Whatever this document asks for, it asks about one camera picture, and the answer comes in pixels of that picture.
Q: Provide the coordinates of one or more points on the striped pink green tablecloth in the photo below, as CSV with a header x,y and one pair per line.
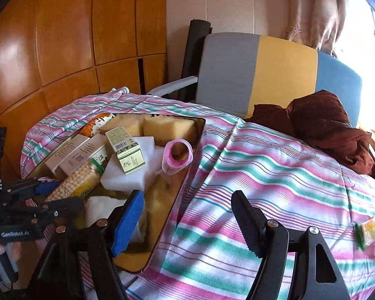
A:
x,y
204,255

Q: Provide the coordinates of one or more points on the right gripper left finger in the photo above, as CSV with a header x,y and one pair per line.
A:
x,y
107,239

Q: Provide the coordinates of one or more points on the grey yellow blue chair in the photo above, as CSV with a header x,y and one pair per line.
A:
x,y
239,70

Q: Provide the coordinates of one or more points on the white foam block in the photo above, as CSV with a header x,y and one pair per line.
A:
x,y
115,179
152,154

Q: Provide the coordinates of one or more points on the black rolled mat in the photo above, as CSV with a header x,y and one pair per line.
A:
x,y
198,30

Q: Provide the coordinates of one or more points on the green small carton box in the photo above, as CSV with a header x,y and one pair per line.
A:
x,y
127,150

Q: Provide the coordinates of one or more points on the beige patterned curtain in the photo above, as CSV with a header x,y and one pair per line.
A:
x,y
316,23

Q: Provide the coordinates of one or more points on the dark red jacket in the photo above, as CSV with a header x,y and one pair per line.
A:
x,y
320,120

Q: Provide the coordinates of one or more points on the cracker packet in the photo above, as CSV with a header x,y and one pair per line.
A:
x,y
80,183

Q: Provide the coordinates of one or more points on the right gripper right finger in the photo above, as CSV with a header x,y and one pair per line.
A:
x,y
268,240

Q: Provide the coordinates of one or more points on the white carton box with text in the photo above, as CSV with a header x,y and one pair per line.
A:
x,y
59,155

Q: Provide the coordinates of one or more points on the small yellow green candy packet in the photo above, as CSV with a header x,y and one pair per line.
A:
x,y
365,233

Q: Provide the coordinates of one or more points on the gold metal tin tray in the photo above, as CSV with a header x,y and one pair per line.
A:
x,y
161,196

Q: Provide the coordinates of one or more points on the white carton box with barcode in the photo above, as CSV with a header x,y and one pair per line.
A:
x,y
95,148

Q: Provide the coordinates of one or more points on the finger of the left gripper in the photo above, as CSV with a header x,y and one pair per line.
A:
x,y
50,212
24,189

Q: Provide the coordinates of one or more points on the orange snack bag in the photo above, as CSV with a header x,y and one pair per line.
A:
x,y
96,123

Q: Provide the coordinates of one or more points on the wooden wardrobe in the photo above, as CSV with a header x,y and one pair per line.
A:
x,y
53,52

